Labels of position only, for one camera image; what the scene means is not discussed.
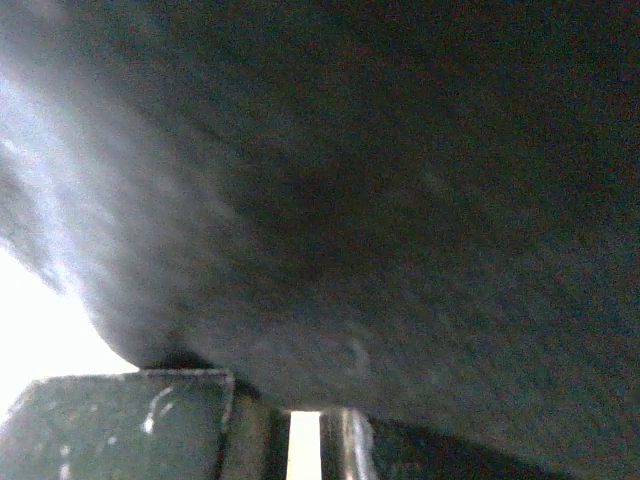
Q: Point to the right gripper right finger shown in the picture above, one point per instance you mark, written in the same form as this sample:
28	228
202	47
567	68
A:
346	444

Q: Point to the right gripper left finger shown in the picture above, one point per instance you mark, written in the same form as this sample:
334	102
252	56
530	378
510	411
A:
159	424

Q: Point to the white daisy print t-shirt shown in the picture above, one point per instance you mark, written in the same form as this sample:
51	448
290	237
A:
40	315

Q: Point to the folded black t-shirt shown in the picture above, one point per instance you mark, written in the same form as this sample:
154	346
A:
425	210

